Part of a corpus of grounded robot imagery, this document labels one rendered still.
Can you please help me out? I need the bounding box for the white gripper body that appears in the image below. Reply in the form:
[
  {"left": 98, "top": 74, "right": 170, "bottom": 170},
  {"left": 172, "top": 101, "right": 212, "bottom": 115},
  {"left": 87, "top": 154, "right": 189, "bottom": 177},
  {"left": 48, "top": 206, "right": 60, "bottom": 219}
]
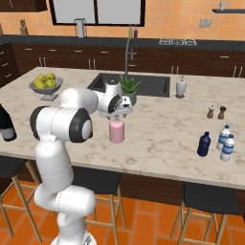
[{"left": 108, "top": 105, "right": 135, "bottom": 120}]

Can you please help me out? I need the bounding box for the pink bottle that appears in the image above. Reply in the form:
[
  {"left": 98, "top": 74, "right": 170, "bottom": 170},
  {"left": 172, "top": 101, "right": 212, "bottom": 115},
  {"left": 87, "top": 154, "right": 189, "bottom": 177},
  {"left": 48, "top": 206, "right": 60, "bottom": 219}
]
[{"left": 108, "top": 116, "right": 125, "bottom": 145}]

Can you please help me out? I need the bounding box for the green potted plant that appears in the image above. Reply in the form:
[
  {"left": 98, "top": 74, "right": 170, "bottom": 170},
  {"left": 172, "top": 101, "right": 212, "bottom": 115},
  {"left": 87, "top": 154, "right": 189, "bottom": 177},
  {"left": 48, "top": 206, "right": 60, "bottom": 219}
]
[{"left": 119, "top": 74, "right": 143, "bottom": 106}]

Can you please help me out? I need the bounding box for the dark sink basin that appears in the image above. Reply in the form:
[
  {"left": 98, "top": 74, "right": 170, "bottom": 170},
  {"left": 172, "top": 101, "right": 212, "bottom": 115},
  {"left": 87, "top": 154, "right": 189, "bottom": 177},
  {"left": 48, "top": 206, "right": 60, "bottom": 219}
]
[{"left": 87, "top": 72, "right": 171, "bottom": 99}]

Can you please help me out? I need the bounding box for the grey sink tap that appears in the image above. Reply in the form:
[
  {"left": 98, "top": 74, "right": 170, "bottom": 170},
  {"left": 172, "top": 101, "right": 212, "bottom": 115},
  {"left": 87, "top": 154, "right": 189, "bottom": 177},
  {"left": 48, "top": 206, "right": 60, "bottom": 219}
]
[{"left": 123, "top": 35, "right": 135, "bottom": 81}]

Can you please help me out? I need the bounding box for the dark brown cupboard run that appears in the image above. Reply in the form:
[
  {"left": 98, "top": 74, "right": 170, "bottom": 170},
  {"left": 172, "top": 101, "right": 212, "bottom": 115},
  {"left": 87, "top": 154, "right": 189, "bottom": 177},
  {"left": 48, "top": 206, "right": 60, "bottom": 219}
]
[{"left": 0, "top": 33, "right": 245, "bottom": 89}]

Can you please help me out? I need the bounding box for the white soap dispenser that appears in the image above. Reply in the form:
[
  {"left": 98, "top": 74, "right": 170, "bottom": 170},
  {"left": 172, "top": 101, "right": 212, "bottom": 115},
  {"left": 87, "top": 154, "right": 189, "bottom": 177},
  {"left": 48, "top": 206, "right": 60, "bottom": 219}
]
[{"left": 175, "top": 75, "right": 189, "bottom": 99}]

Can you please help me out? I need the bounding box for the black wooden-legged stool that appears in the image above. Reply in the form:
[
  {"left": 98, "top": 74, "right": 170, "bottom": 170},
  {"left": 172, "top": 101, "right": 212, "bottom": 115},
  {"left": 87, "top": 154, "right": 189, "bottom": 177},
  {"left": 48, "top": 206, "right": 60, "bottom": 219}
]
[
  {"left": 70, "top": 167, "right": 126, "bottom": 245},
  {"left": 169, "top": 181, "right": 241, "bottom": 245},
  {"left": 0, "top": 155, "right": 43, "bottom": 244}
]

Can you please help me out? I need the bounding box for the grey fruit bowl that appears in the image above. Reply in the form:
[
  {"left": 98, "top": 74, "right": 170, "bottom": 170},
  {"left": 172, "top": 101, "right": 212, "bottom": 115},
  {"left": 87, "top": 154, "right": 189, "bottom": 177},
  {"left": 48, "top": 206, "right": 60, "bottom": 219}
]
[{"left": 28, "top": 78, "right": 64, "bottom": 101}]

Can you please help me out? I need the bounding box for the brown shaker with white top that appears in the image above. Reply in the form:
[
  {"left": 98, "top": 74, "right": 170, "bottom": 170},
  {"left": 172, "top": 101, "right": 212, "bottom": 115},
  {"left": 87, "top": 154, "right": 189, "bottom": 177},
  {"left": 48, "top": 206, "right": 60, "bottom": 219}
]
[{"left": 206, "top": 104, "right": 215, "bottom": 120}]

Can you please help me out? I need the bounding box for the dark blue bottle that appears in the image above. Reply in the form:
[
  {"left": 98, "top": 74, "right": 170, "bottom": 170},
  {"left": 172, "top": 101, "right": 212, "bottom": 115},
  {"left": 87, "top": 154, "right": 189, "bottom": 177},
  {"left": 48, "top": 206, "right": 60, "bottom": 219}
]
[{"left": 196, "top": 131, "right": 212, "bottom": 158}]

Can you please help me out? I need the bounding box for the hob with metal grates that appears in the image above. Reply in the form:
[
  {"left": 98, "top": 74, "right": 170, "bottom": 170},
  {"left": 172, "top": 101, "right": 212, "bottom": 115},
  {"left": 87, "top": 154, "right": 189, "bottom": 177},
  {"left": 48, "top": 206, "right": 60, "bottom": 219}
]
[{"left": 158, "top": 37, "right": 197, "bottom": 47}]

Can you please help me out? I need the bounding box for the brown shaker with dark top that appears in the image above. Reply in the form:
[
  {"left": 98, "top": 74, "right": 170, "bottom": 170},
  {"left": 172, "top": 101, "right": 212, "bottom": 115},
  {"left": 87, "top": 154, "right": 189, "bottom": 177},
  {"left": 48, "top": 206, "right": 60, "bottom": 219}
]
[{"left": 217, "top": 105, "right": 228, "bottom": 121}]

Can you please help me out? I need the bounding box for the white bottle with blue label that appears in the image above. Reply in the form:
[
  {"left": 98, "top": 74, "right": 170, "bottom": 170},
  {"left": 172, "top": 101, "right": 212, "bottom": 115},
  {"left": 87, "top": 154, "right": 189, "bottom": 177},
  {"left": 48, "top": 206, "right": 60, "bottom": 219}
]
[
  {"left": 219, "top": 133, "right": 236, "bottom": 163},
  {"left": 215, "top": 124, "right": 232, "bottom": 152}
]

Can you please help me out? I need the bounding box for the black-framed window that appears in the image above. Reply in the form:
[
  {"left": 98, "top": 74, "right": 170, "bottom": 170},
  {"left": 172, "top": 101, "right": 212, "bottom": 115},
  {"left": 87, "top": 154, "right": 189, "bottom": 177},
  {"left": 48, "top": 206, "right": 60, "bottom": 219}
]
[{"left": 48, "top": 0, "right": 146, "bottom": 28}]

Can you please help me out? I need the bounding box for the dark glass bottle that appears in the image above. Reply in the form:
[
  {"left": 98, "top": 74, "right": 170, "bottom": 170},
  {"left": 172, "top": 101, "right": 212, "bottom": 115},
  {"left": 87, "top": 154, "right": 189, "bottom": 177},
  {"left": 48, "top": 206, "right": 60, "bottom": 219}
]
[{"left": 0, "top": 103, "right": 18, "bottom": 143}]

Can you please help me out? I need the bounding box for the wooden knife block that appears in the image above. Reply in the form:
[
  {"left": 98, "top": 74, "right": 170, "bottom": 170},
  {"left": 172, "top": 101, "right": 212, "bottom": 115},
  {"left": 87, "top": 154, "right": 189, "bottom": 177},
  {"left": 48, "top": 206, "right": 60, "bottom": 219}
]
[{"left": 19, "top": 19, "right": 30, "bottom": 37}]

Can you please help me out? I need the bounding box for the grey wall socket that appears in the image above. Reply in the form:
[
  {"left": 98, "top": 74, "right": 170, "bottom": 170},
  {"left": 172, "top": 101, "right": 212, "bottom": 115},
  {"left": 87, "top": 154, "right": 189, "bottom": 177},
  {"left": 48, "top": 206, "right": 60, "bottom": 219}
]
[{"left": 198, "top": 17, "right": 212, "bottom": 29}]

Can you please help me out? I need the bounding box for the dark wall cupboard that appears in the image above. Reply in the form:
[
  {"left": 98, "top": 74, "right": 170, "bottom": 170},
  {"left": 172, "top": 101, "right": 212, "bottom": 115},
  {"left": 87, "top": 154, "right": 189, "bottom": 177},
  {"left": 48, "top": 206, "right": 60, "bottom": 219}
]
[{"left": 0, "top": 0, "right": 49, "bottom": 13}]

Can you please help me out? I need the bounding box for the dark wall shelf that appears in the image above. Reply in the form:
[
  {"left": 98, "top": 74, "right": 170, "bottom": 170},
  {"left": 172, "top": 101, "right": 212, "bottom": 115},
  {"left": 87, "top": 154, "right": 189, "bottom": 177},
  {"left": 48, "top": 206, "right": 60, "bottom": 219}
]
[{"left": 212, "top": 8, "right": 245, "bottom": 14}]

